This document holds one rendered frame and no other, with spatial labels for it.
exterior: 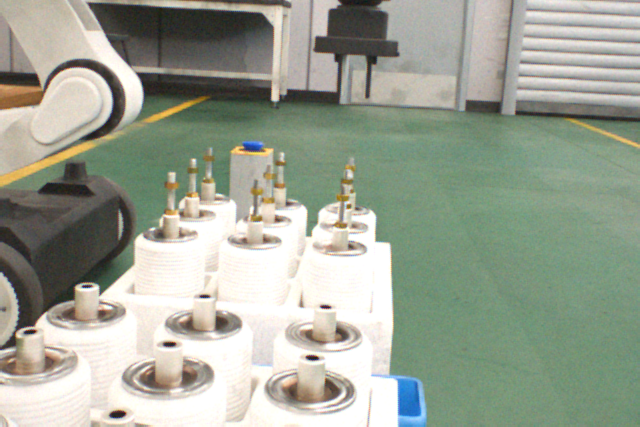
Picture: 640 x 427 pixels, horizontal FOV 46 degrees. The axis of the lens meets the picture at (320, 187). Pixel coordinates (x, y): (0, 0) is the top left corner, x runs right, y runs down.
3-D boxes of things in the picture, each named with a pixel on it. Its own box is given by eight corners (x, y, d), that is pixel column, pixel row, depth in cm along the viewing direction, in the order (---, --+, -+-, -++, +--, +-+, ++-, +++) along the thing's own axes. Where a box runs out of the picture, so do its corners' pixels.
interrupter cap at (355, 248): (378, 251, 105) (378, 246, 105) (345, 262, 99) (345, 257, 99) (334, 240, 109) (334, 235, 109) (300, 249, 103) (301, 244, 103)
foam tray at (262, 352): (95, 424, 104) (95, 298, 100) (173, 319, 142) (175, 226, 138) (382, 451, 101) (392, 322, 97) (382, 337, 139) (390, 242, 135)
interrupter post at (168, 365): (149, 387, 62) (150, 348, 61) (158, 374, 64) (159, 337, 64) (178, 389, 62) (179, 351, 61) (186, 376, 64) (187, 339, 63)
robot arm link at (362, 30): (309, 52, 107) (313, -36, 104) (317, 51, 116) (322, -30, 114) (399, 58, 105) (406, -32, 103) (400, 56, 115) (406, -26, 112)
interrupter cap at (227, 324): (154, 340, 71) (154, 332, 71) (177, 311, 79) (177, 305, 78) (233, 347, 71) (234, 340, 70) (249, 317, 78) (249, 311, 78)
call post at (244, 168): (224, 312, 147) (229, 153, 141) (231, 299, 154) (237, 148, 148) (260, 315, 147) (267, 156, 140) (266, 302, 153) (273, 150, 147)
